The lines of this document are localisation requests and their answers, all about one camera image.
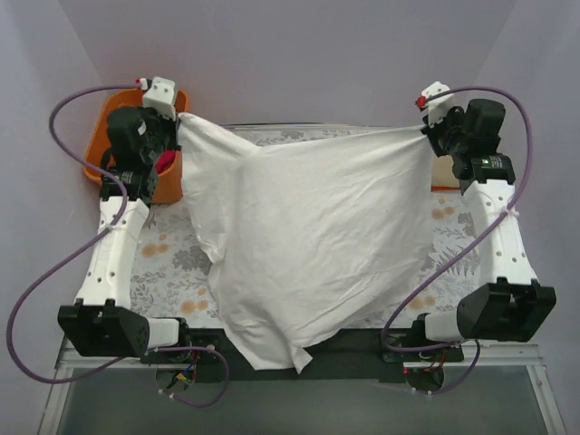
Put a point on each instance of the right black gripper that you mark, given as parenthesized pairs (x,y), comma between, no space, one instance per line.
(437,134)

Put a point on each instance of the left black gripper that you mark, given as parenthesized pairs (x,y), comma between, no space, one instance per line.
(164,133)

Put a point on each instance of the white t shirt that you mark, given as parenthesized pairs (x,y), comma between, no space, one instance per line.
(305,238)

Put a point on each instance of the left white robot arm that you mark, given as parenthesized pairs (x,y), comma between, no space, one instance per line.
(100,322)

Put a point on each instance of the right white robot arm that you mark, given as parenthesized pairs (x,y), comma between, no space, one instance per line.
(509,304)

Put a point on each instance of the crumpled magenta shirt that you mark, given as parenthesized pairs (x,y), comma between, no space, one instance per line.
(166,161)

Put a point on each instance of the folded beige shirt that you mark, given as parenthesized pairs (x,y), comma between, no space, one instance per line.
(441,173)

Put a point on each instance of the orange plastic basket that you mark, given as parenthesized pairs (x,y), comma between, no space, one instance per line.
(168,190)

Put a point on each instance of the folded orange shirt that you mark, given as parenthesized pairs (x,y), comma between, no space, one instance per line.
(443,189)

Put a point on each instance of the floral patterned table mat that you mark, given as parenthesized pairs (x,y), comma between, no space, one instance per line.
(169,273)

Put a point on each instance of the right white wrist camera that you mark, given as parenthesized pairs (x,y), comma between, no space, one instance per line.
(435,102)

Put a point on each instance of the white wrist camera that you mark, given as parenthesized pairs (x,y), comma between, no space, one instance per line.
(435,102)
(159,94)

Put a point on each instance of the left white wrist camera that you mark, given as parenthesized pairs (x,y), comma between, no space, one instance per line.
(159,94)

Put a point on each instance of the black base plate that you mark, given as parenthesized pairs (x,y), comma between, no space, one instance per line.
(352,354)

